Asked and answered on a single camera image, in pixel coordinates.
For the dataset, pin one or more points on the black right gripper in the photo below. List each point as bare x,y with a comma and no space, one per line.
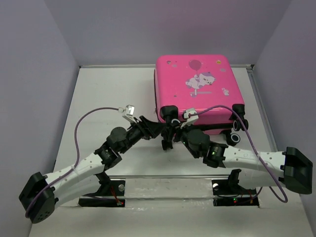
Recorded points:
169,129

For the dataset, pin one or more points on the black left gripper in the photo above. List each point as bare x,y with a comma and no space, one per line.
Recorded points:
148,129

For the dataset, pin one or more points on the pink suitcase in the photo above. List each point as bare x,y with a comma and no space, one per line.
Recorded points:
206,83

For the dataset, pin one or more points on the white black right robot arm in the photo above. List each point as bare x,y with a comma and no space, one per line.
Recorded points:
290,168

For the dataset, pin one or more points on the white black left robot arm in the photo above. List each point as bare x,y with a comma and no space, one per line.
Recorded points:
42,193

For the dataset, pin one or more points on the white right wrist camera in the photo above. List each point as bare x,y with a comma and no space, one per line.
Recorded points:
190,116

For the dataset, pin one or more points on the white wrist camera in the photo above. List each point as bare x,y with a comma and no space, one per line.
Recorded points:
127,113
190,116

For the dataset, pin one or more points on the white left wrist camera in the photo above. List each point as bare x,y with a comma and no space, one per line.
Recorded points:
127,113

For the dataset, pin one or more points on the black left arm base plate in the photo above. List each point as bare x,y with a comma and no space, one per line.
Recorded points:
111,196

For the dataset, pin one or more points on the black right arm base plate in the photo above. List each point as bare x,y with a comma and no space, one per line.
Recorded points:
224,195

